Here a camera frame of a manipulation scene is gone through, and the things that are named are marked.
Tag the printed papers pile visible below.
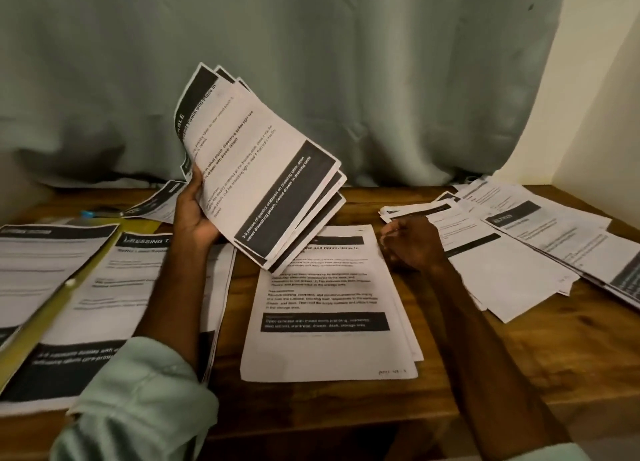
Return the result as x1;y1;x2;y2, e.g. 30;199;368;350
378;174;640;325

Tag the person's right hand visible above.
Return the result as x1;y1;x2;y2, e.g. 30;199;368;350
377;212;453;275

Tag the single sheet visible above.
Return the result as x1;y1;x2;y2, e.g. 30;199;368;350
122;178;191;226

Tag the person's right forearm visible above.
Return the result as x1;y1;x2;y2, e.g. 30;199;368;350
420;264;593;461

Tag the person's left forearm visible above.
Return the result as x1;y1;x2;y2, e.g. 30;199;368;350
50;240;219;461

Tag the pale green curtain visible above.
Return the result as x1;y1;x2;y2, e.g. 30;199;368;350
0;0;571;190

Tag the person's left hand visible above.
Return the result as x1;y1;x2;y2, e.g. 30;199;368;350
172;164;224;255

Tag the blue pen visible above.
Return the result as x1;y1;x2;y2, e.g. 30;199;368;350
80;208;127;221

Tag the yellow patterned folder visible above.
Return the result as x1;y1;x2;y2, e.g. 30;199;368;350
0;216;163;393

